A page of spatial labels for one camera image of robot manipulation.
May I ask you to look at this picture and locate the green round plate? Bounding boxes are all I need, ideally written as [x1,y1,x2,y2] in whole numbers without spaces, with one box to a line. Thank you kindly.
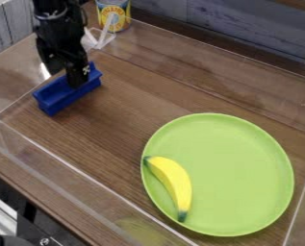
[141,112,294,237]

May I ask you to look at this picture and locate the blue plastic block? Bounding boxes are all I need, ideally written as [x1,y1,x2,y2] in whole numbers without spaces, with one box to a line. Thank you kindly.
[33,61,102,116]

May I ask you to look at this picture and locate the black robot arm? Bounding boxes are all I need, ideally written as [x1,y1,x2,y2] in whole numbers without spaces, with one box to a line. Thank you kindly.
[33,0,89,88]

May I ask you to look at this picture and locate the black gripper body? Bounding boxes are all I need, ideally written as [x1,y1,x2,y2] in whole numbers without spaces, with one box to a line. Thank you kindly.
[35,12,87,74]

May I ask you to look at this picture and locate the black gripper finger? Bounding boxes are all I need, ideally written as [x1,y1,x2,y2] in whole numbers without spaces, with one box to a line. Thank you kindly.
[65,60,90,88]

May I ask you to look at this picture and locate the yellow labelled tin can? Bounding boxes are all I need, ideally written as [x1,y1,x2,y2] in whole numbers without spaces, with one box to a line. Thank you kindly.
[95,0,131,33]

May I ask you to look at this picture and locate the yellow toy banana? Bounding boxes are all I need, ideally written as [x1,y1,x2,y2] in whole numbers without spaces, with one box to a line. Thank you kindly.
[143,156,193,222]

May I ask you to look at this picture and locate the black device with knob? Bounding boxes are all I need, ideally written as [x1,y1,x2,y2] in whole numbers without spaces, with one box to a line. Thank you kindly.
[16,221,82,246]

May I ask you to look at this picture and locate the clear acrylic enclosure wall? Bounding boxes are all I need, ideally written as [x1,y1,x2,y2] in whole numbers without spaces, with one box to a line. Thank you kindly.
[0,21,305,246]

